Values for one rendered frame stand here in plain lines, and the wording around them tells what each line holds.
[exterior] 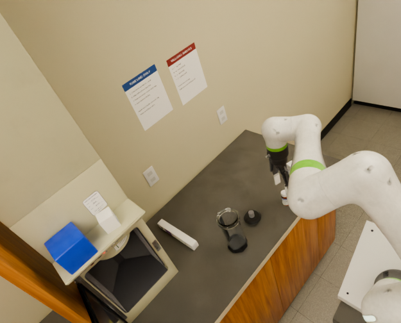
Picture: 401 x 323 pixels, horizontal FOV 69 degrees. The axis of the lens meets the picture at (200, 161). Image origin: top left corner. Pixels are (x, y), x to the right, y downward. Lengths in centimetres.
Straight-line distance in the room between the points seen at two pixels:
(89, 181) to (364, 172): 80
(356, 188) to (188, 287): 94
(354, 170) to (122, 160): 112
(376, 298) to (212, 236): 82
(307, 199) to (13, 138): 80
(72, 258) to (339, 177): 79
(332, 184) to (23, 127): 82
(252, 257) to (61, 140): 99
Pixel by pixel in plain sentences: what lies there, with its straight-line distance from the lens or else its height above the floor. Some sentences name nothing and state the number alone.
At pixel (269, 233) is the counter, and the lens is 154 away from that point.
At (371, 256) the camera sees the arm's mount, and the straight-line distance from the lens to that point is 129.
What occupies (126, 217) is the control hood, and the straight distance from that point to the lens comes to 106.
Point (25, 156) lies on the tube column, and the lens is 93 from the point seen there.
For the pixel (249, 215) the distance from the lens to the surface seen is 155.
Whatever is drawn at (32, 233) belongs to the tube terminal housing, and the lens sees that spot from 104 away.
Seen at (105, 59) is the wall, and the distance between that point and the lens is 143.
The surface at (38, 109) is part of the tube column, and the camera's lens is 90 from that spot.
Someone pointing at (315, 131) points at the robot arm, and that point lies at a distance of 118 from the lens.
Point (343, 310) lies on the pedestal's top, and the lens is 138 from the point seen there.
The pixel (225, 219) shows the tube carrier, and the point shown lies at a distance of 142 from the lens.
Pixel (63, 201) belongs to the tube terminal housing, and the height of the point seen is 167.
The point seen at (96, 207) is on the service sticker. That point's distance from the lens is 108.
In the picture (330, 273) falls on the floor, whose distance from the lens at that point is 248.
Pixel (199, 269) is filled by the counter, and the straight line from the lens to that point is 152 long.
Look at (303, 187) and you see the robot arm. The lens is 87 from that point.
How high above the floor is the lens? 222
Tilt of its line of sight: 40 degrees down
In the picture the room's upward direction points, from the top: 22 degrees counter-clockwise
